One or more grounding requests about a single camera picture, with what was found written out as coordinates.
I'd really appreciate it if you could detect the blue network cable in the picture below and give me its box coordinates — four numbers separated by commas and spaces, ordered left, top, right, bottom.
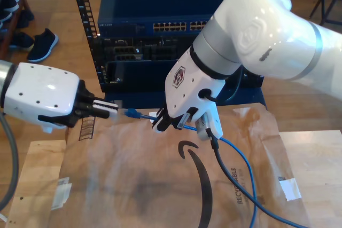
125, 107, 259, 228

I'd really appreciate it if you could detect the black rack tray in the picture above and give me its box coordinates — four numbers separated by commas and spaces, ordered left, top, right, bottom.
103, 58, 265, 93

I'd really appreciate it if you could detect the dark sneaker white sole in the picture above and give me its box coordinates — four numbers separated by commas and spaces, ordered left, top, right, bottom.
26, 27, 59, 63
7, 32, 35, 52

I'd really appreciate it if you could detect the black server unit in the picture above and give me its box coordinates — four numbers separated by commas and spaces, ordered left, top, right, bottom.
90, 34, 200, 62

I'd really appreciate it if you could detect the white barcode label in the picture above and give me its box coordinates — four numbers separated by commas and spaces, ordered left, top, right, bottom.
51, 176, 72, 211

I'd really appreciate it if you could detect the white paper label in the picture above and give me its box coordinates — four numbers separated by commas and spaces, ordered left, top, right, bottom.
278, 177, 303, 202

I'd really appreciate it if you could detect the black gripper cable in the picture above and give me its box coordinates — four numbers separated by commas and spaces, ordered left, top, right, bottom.
199, 66, 245, 106

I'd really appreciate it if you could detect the black camera cable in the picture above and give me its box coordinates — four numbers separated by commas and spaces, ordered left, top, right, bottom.
206, 128, 310, 228

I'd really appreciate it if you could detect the blue network switch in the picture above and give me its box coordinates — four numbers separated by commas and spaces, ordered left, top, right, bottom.
97, 0, 236, 36

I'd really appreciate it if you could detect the black perforated rack post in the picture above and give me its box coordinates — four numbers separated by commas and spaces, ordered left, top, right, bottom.
68, 0, 107, 92

